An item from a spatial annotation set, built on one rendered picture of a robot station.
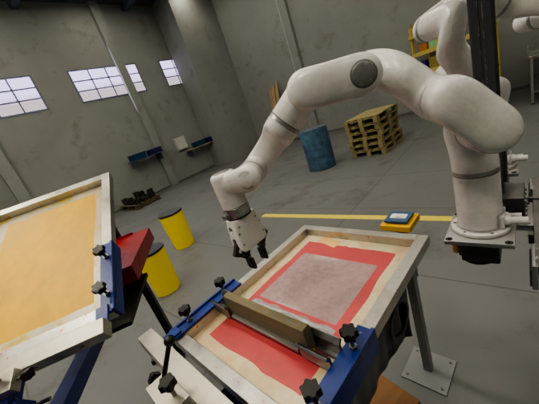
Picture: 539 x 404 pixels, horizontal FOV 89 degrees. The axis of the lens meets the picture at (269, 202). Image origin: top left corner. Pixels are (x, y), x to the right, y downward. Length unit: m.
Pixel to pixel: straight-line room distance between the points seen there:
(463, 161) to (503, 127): 0.13
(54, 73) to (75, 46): 1.22
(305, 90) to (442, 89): 0.26
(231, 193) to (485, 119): 0.58
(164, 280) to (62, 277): 2.21
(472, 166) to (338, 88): 0.37
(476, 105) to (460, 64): 0.45
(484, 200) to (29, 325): 1.45
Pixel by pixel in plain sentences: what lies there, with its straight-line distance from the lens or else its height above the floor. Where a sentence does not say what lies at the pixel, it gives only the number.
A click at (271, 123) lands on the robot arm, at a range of 0.69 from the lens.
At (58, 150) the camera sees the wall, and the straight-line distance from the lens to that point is 11.00.
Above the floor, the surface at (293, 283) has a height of 0.96.
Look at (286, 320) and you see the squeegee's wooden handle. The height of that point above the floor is 1.06.
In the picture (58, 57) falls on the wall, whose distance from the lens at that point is 11.86.
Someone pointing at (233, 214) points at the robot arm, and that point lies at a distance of 0.77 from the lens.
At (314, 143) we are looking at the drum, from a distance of 6.04.
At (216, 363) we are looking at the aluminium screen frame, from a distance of 0.91.
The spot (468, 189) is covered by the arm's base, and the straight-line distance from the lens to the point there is 0.81.
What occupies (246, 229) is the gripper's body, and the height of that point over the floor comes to 1.30.
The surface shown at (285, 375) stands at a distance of 0.84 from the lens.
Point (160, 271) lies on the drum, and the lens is 3.45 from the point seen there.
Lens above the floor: 1.59
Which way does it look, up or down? 18 degrees down
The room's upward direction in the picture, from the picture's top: 19 degrees counter-clockwise
